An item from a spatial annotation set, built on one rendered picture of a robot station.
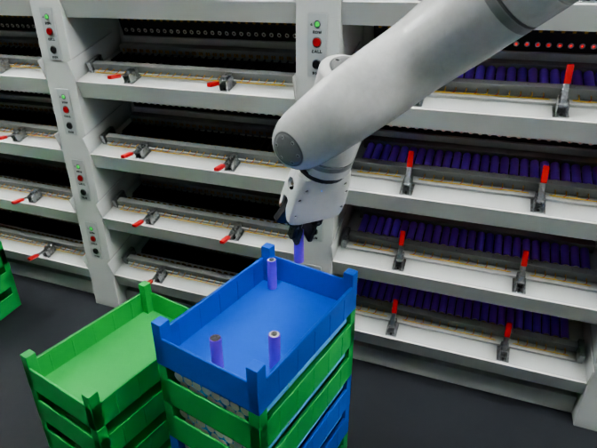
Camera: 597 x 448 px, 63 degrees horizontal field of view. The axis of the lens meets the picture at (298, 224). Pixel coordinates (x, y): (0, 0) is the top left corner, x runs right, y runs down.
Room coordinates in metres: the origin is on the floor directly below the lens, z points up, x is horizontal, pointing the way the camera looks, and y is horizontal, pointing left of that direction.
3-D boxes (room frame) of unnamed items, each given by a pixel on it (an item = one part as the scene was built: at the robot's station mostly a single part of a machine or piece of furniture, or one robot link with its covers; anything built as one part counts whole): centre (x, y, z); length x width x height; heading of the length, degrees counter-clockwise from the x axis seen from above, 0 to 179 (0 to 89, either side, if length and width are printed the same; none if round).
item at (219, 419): (0.67, 0.06, 0.36); 0.30 x 0.20 x 0.08; 148
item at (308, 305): (0.67, 0.06, 0.44); 0.30 x 0.20 x 0.08; 148
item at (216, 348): (0.57, 0.12, 0.44); 0.02 x 0.02 x 0.06
